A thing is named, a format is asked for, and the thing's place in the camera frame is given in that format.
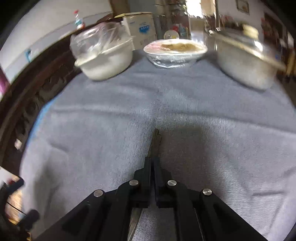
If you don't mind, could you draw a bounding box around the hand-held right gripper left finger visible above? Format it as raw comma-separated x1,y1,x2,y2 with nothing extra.
35,158,152,241

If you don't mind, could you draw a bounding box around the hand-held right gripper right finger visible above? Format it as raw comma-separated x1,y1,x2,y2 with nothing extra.
154,159,269,241

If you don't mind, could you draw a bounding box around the grey tablecloth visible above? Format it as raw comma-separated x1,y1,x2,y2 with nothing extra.
20,47,296,241

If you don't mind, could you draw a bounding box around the blue tablecloth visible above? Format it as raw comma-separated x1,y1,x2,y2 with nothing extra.
30,102,59,150

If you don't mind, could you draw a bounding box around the white basin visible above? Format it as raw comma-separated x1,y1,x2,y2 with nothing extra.
75,38,134,81

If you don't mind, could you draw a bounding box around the patterned bowl with food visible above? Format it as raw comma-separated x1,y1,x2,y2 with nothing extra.
143,39,208,69

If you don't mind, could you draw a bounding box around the metal pot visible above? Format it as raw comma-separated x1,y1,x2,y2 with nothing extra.
215,37,284,90

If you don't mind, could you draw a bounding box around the carved wooden sideboard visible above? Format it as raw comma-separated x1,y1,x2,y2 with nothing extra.
0,30,93,173

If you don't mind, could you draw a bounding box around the purple thermos flask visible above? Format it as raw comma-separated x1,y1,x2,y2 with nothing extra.
0,70,11,98

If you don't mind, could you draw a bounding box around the white cardboard box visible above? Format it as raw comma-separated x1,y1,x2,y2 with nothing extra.
114,12,158,50

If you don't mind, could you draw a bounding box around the red-capped water bottle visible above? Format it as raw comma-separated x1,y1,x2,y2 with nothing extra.
73,10,85,30

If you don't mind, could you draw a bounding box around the framed wall picture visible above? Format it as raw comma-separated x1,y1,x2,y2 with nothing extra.
236,0,250,15

